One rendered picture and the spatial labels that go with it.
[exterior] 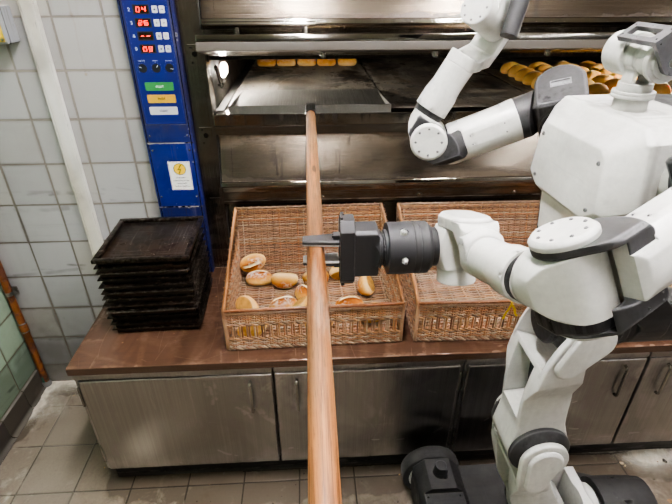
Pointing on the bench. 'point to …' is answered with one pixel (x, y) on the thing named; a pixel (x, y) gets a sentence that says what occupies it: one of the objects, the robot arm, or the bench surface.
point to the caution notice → (180, 175)
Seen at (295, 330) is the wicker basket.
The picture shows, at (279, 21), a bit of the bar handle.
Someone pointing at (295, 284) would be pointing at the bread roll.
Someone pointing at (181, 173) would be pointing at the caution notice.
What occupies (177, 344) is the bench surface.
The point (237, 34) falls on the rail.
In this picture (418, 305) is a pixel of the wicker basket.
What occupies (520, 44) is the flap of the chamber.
